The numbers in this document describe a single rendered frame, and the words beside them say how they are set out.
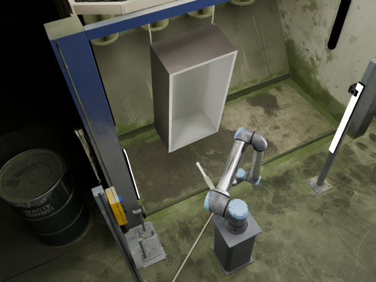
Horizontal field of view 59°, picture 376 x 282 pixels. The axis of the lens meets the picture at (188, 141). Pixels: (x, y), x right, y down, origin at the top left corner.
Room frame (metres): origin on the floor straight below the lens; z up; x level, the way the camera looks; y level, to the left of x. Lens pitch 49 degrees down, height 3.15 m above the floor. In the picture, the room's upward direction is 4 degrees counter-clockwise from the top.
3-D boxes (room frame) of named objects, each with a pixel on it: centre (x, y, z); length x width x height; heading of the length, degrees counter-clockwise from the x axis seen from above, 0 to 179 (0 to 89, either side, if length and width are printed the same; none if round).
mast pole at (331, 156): (1.97, -1.41, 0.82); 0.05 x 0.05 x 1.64; 23
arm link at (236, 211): (1.26, -0.34, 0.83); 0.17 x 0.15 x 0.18; 60
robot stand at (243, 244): (1.25, -0.35, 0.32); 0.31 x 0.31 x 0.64; 23
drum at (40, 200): (1.73, 1.37, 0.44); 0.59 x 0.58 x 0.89; 93
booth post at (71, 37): (1.58, 0.59, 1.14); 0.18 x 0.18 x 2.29; 23
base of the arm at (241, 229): (1.25, -0.35, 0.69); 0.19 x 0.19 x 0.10
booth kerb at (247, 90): (3.24, -0.27, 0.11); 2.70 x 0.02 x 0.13; 113
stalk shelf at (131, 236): (1.06, 0.38, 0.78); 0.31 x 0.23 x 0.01; 23
